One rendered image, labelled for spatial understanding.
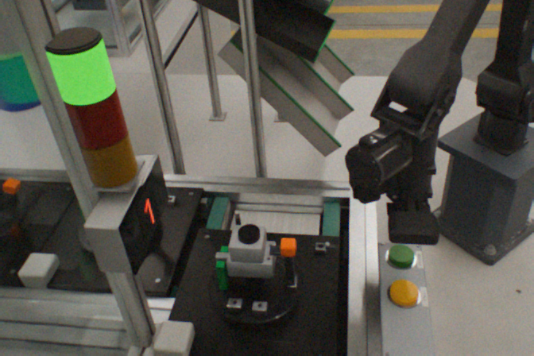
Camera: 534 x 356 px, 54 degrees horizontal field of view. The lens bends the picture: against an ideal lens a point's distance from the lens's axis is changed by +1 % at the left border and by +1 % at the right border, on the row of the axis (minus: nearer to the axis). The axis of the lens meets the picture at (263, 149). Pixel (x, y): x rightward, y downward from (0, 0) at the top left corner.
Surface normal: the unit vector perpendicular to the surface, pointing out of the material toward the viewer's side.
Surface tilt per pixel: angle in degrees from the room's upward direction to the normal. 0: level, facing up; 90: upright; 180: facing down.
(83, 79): 90
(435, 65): 43
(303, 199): 90
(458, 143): 0
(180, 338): 0
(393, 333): 0
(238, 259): 90
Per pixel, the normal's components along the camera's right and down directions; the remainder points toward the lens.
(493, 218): -0.14, 0.60
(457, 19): -0.66, -0.15
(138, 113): -0.07, -0.80
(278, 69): 0.62, -0.47
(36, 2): 0.99, 0.03
